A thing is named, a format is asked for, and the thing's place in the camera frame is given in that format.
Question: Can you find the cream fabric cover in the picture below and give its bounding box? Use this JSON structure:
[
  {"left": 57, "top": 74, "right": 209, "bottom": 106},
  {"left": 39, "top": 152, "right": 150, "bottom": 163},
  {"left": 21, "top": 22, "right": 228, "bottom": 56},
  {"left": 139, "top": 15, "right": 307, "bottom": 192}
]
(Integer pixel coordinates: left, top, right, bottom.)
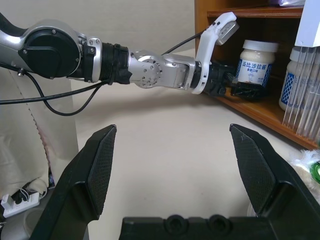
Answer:
[{"left": 0, "top": 66, "right": 79, "bottom": 201}]

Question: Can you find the steel bowl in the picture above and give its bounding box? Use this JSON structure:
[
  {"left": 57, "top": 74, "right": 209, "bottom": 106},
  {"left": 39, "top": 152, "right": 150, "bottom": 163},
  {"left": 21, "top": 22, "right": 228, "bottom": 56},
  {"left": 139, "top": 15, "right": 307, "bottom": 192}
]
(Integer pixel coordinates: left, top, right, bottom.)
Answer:
[{"left": 246, "top": 202, "right": 258, "bottom": 218}]

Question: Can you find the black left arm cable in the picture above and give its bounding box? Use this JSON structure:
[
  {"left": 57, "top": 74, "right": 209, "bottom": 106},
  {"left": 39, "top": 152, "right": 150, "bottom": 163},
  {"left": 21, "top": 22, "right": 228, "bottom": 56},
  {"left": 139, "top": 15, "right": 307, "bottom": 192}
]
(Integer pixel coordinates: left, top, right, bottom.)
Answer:
[{"left": 0, "top": 31, "right": 210, "bottom": 117}]

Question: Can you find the white door handle block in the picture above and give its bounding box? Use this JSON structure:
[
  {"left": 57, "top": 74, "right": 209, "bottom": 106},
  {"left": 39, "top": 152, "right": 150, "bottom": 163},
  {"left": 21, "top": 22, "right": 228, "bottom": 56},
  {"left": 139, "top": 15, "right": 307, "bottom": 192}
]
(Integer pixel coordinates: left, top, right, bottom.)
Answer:
[{"left": 294, "top": 0, "right": 320, "bottom": 48}]

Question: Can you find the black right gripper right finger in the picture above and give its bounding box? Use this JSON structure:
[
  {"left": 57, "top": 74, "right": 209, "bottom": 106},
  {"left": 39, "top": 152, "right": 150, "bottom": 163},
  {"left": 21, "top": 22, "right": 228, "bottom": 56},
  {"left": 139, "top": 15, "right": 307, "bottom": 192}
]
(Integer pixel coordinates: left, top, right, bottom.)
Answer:
[{"left": 229, "top": 123, "right": 320, "bottom": 219}]

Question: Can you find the white salad dressing jar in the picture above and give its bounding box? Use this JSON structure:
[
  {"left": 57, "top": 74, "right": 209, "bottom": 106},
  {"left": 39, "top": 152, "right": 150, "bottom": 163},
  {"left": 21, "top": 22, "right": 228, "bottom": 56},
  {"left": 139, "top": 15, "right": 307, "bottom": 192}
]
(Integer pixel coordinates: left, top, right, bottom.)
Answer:
[
  {"left": 236, "top": 39, "right": 280, "bottom": 88},
  {"left": 278, "top": 46, "right": 320, "bottom": 112}
]

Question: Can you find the ribbed clear sliding door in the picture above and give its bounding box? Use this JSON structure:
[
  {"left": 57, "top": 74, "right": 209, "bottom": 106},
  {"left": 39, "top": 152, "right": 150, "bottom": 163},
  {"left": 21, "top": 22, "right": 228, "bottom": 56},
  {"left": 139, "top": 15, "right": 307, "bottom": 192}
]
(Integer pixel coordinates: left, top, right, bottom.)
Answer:
[{"left": 281, "top": 0, "right": 320, "bottom": 141}]

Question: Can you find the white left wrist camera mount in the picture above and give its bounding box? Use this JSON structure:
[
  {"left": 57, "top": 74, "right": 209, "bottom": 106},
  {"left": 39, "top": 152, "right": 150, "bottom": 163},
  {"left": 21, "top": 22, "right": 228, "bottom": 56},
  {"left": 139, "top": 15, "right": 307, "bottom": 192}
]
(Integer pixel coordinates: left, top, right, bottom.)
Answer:
[{"left": 191, "top": 11, "right": 240, "bottom": 95}]

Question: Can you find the white plug adapter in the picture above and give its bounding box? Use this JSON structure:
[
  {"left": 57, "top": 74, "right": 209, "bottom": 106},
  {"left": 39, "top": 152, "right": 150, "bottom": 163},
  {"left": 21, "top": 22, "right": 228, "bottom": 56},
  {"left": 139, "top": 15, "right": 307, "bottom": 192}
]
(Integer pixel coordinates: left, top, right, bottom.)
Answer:
[{"left": 0, "top": 194, "right": 16, "bottom": 211}]

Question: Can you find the purple tissue pack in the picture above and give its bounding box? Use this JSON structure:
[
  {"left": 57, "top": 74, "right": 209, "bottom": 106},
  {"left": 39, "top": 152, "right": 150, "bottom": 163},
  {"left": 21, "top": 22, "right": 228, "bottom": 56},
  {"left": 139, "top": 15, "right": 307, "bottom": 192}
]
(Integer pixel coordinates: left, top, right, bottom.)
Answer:
[{"left": 269, "top": 0, "right": 306, "bottom": 8}]

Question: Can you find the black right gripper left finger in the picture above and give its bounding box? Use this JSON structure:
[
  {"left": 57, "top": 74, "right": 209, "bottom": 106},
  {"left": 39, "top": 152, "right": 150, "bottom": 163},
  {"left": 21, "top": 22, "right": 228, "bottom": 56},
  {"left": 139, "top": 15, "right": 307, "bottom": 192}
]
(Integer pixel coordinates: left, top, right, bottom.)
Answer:
[{"left": 29, "top": 124, "right": 118, "bottom": 240}]

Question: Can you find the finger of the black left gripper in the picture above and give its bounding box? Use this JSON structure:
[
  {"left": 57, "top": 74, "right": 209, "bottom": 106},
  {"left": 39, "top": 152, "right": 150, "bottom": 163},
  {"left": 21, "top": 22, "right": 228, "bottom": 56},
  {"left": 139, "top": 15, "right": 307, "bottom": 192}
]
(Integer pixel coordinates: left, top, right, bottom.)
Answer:
[{"left": 230, "top": 83, "right": 267, "bottom": 101}]

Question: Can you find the white power strip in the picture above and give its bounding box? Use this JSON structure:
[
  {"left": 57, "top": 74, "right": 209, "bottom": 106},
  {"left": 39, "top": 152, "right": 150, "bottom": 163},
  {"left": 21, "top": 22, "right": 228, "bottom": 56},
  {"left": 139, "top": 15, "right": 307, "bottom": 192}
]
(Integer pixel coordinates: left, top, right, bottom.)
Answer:
[{"left": 1, "top": 191, "right": 41, "bottom": 219}]

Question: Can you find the wooden cabinet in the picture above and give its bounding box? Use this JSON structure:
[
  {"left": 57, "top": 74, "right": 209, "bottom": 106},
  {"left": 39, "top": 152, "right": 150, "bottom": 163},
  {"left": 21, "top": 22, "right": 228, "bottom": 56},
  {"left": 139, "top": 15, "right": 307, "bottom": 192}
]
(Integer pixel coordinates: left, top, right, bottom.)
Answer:
[{"left": 194, "top": 0, "right": 320, "bottom": 151}]

